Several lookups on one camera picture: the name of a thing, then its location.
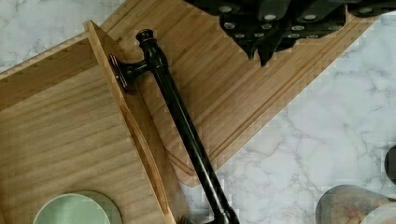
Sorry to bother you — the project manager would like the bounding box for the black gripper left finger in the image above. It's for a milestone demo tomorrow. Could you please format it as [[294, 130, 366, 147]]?
[[185, 0, 291, 60]]

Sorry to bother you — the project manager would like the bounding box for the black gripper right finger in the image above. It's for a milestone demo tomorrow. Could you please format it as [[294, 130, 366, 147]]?
[[257, 0, 395, 66]]

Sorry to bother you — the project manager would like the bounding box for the black metal drawer handle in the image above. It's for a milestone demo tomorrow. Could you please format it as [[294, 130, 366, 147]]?
[[109, 29, 240, 224]]

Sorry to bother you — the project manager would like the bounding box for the wooden drawer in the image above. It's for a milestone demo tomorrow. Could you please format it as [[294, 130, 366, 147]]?
[[1, 21, 189, 224]]

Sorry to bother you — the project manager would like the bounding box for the bamboo cutting board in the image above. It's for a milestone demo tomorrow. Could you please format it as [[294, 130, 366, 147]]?
[[97, 0, 372, 168]]

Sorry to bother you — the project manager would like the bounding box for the dark round object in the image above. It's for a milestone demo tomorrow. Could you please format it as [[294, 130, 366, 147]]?
[[384, 146, 396, 185]]

